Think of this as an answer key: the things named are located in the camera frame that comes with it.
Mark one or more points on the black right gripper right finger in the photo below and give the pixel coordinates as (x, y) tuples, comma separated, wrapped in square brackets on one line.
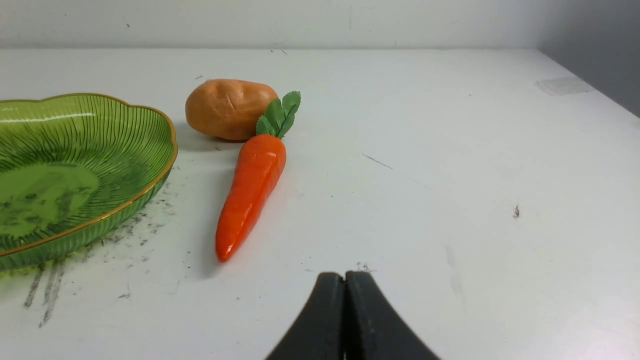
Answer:
[(373, 329)]

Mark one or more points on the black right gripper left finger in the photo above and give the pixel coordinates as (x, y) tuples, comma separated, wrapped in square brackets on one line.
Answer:
[(316, 334)]

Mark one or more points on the brown toy potato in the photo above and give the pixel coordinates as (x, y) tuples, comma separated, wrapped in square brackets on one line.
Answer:
[(228, 109)]

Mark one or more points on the orange toy carrot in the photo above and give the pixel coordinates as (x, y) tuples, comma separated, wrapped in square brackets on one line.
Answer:
[(260, 163)]

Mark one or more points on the green ribbed glass plate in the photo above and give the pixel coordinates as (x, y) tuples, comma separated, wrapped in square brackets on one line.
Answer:
[(74, 167)]

